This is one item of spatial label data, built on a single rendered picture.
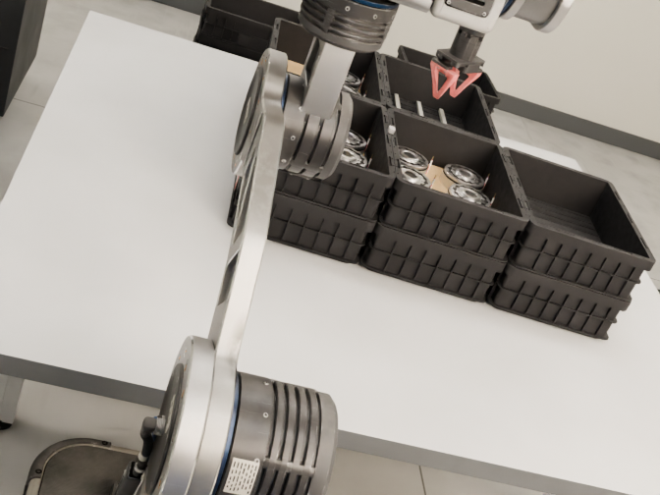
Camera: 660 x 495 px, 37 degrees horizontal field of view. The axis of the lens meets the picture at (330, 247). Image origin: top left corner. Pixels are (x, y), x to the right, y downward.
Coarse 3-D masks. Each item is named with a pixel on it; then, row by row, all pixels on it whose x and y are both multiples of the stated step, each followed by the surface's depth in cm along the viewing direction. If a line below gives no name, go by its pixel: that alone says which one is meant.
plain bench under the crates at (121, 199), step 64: (128, 64) 260; (192, 64) 276; (256, 64) 293; (64, 128) 218; (128, 128) 229; (192, 128) 241; (64, 192) 195; (128, 192) 204; (192, 192) 213; (0, 256) 170; (64, 256) 177; (128, 256) 184; (192, 256) 192; (320, 256) 209; (0, 320) 156; (64, 320) 162; (128, 320) 168; (192, 320) 174; (256, 320) 181; (320, 320) 188; (384, 320) 196; (448, 320) 205; (512, 320) 214; (640, 320) 236; (0, 384) 224; (64, 384) 154; (128, 384) 155; (320, 384) 171; (384, 384) 177; (448, 384) 185; (512, 384) 192; (576, 384) 200; (640, 384) 210; (384, 448) 165; (448, 448) 168; (512, 448) 174; (576, 448) 181; (640, 448) 189
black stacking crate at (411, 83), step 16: (400, 64) 268; (400, 80) 270; (416, 80) 270; (400, 96) 272; (416, 96) 272; (432, 96) 272; (448, 96) 272; (464, 96) 272; (416, 112) 267; (432, 112) 272; (448, 112) 275; (464, 112) 274; (480, 112) 258; (464, 128) 269; (480, 128) 254
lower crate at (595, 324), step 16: (496, 272) 217; (512, 272) 209; (528, 272) 209; (496, 288) 215; (512, 288) 213; (528, 288) 213; (544, 288) 212; (560, 288) 211; (576, 288) 211; (496, 304) 214; (512, 304) 215; (528, 304) 215; (544, 304) 215; (560, 304) 215; (576, 304) 215; (592, 304) 215; (608, 304) 213; (624, 304) 213; (544, 320) 216; (560, 320) 217; (576, 320) 217; (592, 320) 217; (608, 320) 216; (592, 336) 218; (608, 336) 220
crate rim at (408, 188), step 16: (400, 112) 232; (448, 128) 235; (496, 144) 236; (400, 160) 207; (400, 176) 200; (512, 176) 222; (416, 192) 200; (432, 192) 200; (464, 208) 201; (480, 208) 201; (512, 224) 203
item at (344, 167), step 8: (352, 96) 230; (368, 104) 231; (376, 104) 231; (384, 112) 229; (384, 120) 224; (384, 128) 220; (384, 136) 217; (392, 152) 210; (344, 160) 197; (392, 160) 206; (336, 168) 197; (344, 168) 197; (352, 168) 197; (360, 168) 197; (368, 168) 198; (392, 168) 202; (352, 176) 198; (360, 176) 198; (368, 176) 198; (376, 176) 198; (384, 176) 198; (392, 176) 199; (376, 184) 199; (384, 184) 199; (392, 184) 200
